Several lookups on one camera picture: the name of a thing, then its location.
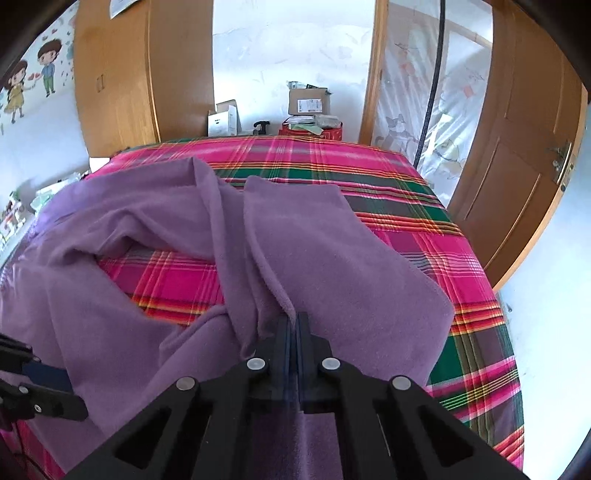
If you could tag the row of small figurines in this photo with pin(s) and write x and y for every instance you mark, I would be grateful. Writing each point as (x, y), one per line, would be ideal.
(14, 217)

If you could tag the purple fleece sweater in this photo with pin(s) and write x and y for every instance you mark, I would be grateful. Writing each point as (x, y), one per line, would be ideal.
(323, 258)

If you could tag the cartoon couple wall sticker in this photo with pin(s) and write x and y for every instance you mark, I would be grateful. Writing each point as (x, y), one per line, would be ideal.
(44, 64)

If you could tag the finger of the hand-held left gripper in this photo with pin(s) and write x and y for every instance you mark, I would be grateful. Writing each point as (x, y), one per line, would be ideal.
(55, 404)
(46, 376)

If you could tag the wooden door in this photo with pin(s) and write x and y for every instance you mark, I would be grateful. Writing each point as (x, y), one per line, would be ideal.
(526, 138)

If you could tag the black pole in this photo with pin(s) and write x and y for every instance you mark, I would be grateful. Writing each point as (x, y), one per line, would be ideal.
(431, 83)

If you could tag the small black object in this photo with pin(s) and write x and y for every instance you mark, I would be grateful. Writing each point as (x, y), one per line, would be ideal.
(262, 128)

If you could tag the grey package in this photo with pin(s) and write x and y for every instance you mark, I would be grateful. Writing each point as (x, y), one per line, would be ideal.
(328, 122)

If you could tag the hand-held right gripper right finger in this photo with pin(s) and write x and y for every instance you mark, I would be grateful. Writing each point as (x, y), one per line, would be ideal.
(302, 350)

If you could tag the white paper sheet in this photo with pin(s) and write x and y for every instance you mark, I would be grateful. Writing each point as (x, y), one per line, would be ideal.
(99, 164)

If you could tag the green tissue pack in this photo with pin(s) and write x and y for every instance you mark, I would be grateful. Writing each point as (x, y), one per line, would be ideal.
(48, 198)

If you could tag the white plastic bag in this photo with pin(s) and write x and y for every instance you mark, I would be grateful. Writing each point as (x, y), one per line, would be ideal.
(122, 7)

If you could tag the cardboard box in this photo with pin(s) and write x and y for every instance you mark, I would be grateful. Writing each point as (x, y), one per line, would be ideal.
(309, 101)

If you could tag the red box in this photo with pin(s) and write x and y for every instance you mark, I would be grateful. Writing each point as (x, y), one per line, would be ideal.
(330, 136)

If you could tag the clear plastic door curtain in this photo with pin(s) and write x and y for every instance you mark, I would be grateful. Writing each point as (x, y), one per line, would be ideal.
(401, 92)

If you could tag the white open box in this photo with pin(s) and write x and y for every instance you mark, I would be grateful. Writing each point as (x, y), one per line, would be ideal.
(224, 121)

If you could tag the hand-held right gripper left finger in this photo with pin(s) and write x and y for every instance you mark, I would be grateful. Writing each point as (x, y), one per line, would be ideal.
(287, 350)

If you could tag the wooden wardrobe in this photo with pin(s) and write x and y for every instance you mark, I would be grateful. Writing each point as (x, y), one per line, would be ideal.
(134, 69)

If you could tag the pink plaid bed sheet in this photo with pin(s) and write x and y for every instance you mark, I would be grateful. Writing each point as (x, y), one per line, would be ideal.
(392, 184)

